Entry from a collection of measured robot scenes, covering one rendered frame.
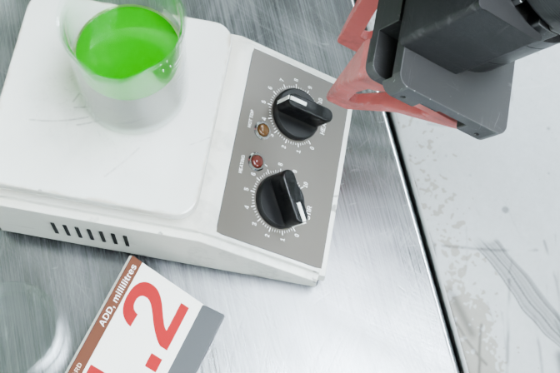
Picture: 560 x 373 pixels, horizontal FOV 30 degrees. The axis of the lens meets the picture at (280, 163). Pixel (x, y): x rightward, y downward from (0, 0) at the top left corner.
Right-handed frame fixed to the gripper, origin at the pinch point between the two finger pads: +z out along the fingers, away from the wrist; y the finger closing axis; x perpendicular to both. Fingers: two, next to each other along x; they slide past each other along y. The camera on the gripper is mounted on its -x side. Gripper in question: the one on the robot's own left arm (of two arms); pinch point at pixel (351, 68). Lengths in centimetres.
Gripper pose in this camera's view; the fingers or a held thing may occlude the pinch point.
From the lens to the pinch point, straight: 56.5
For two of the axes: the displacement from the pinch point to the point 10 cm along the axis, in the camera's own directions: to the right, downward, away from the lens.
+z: -5.5, 2.1, 8.1
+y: -1.9, 9.1, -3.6
